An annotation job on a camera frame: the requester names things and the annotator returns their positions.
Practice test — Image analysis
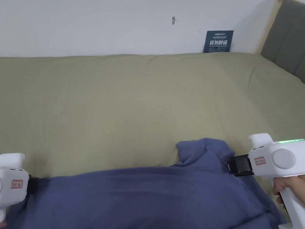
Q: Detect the dark blue shirt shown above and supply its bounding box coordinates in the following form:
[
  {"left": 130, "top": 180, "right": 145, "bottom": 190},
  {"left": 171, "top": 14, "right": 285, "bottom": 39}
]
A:
[{"left": 6, "top": 137, "right": 287, "bottom": 229}]

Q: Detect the bed with pale green sheet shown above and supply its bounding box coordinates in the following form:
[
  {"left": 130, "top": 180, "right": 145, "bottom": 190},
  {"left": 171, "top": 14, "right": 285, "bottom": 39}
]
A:
[{"left": 0, "top": 52, "right": 305, "bottom": 229}]

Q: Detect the person's right hand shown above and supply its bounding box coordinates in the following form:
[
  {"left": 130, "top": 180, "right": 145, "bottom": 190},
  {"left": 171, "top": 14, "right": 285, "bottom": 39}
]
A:
[{"left": 272, "top": 175, "right": 305, "bottom": 204}]

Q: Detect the grey padded headboard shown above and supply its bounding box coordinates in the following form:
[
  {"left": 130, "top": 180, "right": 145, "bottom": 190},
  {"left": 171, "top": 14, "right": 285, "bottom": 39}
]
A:
[{"left": 253, "top": 0, "right": 305, "bottom": 84}]

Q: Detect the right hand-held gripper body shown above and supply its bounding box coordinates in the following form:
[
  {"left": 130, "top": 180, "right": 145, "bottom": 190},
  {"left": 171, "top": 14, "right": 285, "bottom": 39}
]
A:
[{"left": 226, "top": 133, "right": 305, "bottom": 229}]

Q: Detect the dark blue sign card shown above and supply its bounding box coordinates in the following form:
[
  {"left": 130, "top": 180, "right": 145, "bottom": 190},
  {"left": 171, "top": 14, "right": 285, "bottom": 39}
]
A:
[{"left": 203, "top": 30, "right": 234, "bottom": 53}]

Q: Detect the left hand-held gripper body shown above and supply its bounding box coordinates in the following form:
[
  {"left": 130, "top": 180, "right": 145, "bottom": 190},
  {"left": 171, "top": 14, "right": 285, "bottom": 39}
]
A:
[{"left": 0, "top": 153, "right": 39, "bottom": 222}]

